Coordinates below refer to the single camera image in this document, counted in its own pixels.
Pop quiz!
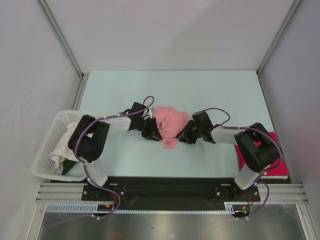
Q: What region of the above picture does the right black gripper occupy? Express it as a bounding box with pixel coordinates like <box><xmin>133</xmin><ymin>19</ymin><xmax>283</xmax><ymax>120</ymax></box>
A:
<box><xmin>176</xmin><ymin>119</ymin><xmax>203</xmax><ymax>144</ymax></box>

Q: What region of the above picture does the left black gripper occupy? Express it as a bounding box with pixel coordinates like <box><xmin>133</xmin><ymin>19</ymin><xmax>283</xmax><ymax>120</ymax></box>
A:
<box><xmin>136</xmin><ymin>116</ymin><xmax>162</xmax><ymax>141</ymax></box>

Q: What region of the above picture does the pink t shirt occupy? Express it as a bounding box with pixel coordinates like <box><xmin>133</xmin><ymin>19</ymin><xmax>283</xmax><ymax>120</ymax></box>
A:
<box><xmin>152</xmin><ymin>106</ymin><xmax>190</xmax><ymax>150</ymax></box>

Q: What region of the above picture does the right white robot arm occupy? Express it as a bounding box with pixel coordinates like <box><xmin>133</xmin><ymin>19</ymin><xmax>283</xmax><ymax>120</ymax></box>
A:
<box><xmin>176</xmin><ymin>120</ymin><xmax>283</xmax><ymax>201</ymax></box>

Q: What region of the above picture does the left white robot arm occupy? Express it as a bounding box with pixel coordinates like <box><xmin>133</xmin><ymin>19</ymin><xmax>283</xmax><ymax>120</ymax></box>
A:
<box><xmin>68</xmin><ymin>105</ymin><xmax>162</xmax><ymax>200</ymax></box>

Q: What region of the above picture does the dark green t shirt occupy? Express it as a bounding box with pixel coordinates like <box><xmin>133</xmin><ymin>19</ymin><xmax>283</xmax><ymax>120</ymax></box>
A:
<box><xmin>61</xmin><ymin>159</ymin><xmax>77</xmax><ymax>176</ymax></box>

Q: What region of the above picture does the white crumpled t shirt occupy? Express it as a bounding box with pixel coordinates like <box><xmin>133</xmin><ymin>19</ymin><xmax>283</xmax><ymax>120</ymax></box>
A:
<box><xmin>49</xmin><ymin>122</ymin><xmax>78</xmax><ymax>169</ymax></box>

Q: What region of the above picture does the white plastic basket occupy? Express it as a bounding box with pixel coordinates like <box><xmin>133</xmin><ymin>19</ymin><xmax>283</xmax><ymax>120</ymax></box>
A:
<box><xmin>31</xmin><ymin>110</ymin><xmax>86</xmax><ymax>182</ymax></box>

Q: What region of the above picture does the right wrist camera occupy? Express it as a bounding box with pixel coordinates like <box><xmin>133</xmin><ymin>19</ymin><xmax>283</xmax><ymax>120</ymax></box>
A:
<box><xmin>192</xmin><ymin>110</ymin><xmax>213</xmax><ymax>131</ymax></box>

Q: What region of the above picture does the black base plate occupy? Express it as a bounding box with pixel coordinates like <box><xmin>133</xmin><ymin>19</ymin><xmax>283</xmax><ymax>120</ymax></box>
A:
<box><xmin>49</xmin><ymin>175</ymin><xmax>292</xmax><ymax>211</ymax></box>

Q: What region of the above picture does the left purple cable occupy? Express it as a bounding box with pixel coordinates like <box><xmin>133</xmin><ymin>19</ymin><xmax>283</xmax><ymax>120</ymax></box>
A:
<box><xmin>47</xmin><ymin>95</ymin><xmax>156</xmax><ymax>227</ymax></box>

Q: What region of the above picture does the white slotted cable duct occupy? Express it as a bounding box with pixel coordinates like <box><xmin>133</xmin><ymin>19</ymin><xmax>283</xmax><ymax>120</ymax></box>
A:
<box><xmin>46</xmin><ymin>203</ymin><xmax>248</xmax><ymax>215</ymax></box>

